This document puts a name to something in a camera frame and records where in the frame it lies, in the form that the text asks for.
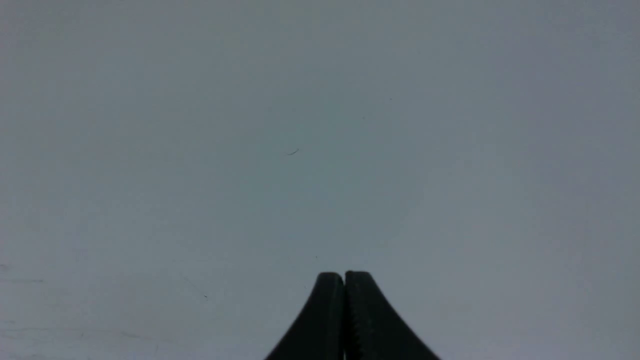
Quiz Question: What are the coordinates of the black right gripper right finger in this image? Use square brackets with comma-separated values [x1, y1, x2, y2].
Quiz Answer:
[344, 271, 439, 360]

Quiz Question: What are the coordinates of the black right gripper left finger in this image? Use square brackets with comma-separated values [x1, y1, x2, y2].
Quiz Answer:
[266, 272, 346, 360]

